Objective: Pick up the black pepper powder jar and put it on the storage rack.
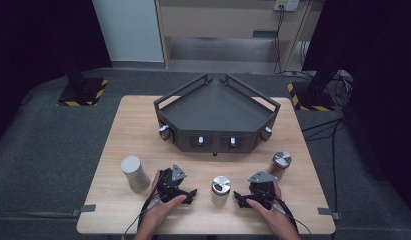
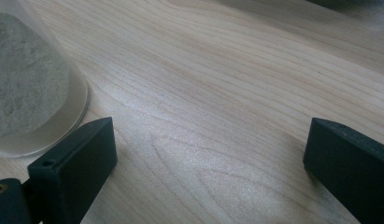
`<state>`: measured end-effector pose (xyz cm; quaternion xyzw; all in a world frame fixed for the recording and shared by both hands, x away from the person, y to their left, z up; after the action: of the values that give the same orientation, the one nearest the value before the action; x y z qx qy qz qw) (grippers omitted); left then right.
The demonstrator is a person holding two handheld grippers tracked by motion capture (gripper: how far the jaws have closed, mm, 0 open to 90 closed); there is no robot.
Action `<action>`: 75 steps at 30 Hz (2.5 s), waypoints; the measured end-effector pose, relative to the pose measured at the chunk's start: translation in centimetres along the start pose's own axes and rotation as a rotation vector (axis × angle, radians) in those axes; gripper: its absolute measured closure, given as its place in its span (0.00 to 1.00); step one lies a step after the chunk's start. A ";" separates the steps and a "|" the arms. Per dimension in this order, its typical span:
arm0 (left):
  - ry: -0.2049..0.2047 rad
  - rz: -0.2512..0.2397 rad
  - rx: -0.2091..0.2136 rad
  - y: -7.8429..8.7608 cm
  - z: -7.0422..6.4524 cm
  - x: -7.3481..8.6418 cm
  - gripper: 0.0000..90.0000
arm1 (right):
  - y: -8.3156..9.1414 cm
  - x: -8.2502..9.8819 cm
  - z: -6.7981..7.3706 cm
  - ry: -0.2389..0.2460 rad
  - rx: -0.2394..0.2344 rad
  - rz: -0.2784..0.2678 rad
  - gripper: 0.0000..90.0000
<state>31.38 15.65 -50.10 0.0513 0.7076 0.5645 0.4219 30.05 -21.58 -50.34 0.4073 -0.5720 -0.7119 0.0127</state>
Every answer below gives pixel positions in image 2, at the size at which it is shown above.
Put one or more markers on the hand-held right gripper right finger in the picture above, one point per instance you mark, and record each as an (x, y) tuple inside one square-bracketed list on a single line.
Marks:
[(351, 174)]

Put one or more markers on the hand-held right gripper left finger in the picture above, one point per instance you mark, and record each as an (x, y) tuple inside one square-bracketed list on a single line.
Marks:
[(74, 168)]

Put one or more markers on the glass jar with pale powder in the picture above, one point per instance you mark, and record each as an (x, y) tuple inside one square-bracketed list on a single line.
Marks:
[(24, 77)]

